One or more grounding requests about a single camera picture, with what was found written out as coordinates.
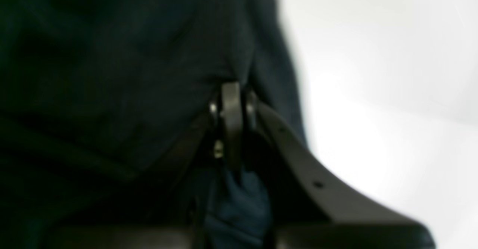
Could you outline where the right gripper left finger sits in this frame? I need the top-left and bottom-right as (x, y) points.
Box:
(142, 83), (246, 249)

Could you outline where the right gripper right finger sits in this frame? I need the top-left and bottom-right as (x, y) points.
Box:
(245, 92), (436, 249)

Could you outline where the black t-shirt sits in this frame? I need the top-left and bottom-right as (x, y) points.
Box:
(1, 0), (306, 249)

